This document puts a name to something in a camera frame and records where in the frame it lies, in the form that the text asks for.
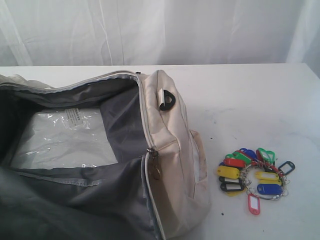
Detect metal zipper pull ring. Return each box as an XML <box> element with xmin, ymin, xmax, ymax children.
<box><xmin>146</xmin><ymin>148</ymin><xmax>163</xmax><ymax>181</ymax></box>

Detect cream fabric duffel bag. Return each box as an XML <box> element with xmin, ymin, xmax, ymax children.
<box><xmin>0</xmin><ymin>70</ymin><xmax>210</xmax><ymax>240</ymax></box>

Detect bunch of colourful key tags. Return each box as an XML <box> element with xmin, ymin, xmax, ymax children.
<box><xmin>216</xmin><ymin>147</ymin><xmax>296</xmax><ymax>216</ymax></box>

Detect clear plastic packaged item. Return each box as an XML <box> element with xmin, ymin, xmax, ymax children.
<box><xmin>7</xmin><ymin>108</ymin><xmax>118</xmax><ymax>170</ymax></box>

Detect white backdrop curtain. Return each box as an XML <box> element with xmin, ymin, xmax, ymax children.
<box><xmin>0</xmin><ymin>0</ymin><xmax>320</xmax><ymax>66</ymax></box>

